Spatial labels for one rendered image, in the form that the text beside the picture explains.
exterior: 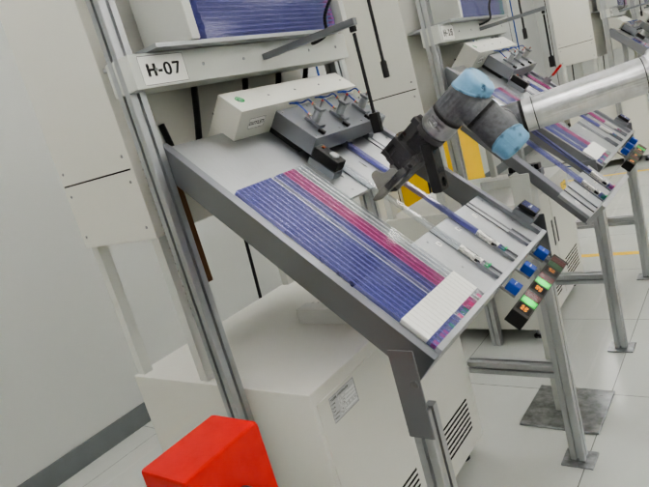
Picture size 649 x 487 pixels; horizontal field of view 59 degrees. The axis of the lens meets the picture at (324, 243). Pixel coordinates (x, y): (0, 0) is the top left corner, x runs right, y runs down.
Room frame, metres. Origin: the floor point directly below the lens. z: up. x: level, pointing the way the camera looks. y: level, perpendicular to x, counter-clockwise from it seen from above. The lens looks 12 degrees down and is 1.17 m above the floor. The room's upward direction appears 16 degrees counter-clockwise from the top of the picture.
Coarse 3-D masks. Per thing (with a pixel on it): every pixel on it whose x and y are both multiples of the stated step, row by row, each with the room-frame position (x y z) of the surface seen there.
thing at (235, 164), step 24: (192, 144) 1.30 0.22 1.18; (216, 144) 1.34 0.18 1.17; (240, 144) 1.37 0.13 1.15; (264, 144) 1.40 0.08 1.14; (360, 144) 1.57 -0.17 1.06; (384, 144) 1.62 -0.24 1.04; (216, 168) 1.25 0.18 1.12; (240, 168) 1.28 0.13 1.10; (264, 168) 1.31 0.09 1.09; (288, 168) 1.34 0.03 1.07; (312, 168) 1.37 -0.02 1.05; (360, 168) 1.45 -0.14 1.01; (360, 192) 1.34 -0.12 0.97
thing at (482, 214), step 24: (480, 216) 1.42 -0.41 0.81; (504, 216) 1.47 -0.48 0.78; (432, 240) 1.26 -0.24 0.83; (456, 240) 1.29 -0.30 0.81; (480, 240) 1.32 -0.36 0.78; (504, 240) 1.36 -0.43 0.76; (528, 240) 1.39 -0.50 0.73; (456, 264) 1.20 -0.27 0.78; (480, 264) 1.22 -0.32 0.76; (504, 264) 1.26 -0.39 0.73; (480, 288) 1.15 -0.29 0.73
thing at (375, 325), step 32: (192, 192) 1.20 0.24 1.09; (224, 192) 1.15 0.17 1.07; (256, 224) 1.11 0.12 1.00; (288, 256) 1.07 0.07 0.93; (320, 288) 1.03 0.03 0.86; (352, 288) 1.01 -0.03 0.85; (352, 320) 1.00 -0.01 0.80; (384, 320) 0.96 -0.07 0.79; (384, 352) 0.97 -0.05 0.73; (416, 352) 0.92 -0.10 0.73
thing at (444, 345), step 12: (540, 240) 1.43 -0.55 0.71; (528, 252) 1.32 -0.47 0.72; (516, 264) 1.23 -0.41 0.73; (504, 276) 1.17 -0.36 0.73; (492, 288) 1.12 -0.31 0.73; (480, 300) 1.07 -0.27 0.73; (468, 312) 1.03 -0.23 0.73; (468, 324) 1.09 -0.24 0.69; (456, 336) 0.99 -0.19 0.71; (444, 348) 0.92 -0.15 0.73
